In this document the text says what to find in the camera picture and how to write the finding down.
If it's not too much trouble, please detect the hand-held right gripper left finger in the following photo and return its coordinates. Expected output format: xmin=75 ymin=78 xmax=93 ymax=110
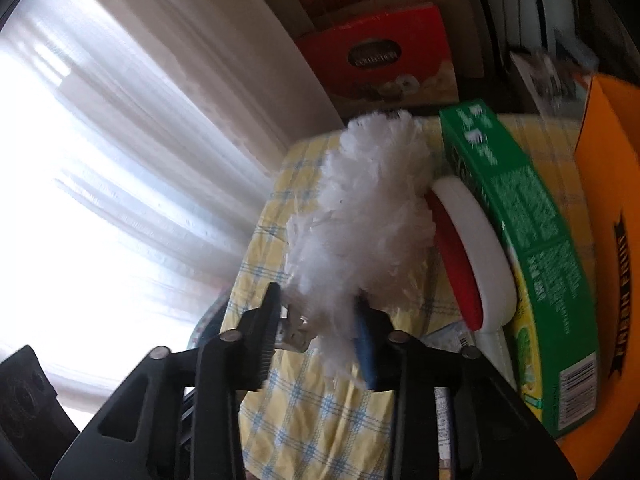
xmin=50 ymin=282 xmax=283 ymax=480

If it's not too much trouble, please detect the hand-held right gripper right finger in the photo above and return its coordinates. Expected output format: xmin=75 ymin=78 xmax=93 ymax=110
xmin=352 ymin=296 xmax=583 ymax=480

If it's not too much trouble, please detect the white fluffy duster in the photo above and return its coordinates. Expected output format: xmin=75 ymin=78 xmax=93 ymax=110
xmin=277 ymin=112 xmax=438 ymax=391

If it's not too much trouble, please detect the red white lint brush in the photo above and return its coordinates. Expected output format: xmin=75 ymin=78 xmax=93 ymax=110
xmin=430 ymin=177 xmax=518 ymax=376

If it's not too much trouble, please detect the green yellow toothpaste box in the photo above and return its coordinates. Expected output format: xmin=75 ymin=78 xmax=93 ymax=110
xmin=439 ymin=100 xmax=601 ymax=438

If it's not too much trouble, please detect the orange cardboard box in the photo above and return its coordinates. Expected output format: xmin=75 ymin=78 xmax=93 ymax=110
xmin=555 ymin=74 xmax=640 ymax=480

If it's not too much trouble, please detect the yellow blue checked tablecloth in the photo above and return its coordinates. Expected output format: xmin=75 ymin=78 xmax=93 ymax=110
xmin=220 ymin=112 xmax=596 ymax=480

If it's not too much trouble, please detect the white sheer curtain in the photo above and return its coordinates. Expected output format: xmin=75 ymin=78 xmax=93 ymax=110
xmin=0 ymin=0 xmax=351 ymax=411

